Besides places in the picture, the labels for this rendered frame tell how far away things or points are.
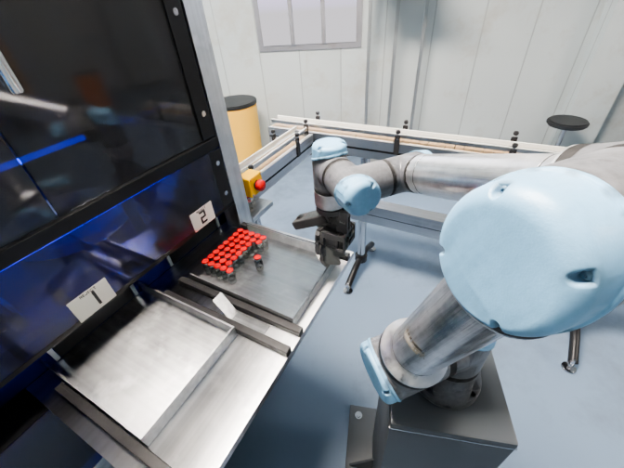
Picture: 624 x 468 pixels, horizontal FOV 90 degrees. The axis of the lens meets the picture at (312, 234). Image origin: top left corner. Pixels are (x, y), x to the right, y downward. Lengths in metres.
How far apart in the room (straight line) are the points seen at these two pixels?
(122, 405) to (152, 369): 0.08
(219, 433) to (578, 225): 0.64
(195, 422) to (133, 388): 0.17
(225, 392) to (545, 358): 1.65
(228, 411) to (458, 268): 0.56
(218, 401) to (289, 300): 0.28
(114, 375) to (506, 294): 0.78
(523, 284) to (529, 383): 1.67
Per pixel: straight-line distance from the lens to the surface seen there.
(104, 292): 0.85
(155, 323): 0.91
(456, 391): 0.78
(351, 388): 1.68
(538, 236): 0.24
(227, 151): 1.00
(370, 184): 0.57
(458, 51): 3.45
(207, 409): 0.74
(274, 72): 3.56
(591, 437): 1.91
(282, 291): 0.86
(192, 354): 0.81
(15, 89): 0.64
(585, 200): 0.25
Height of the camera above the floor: 1.52
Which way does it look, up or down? 38 degrees down
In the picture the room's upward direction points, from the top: 5 degrees counter-clockwise
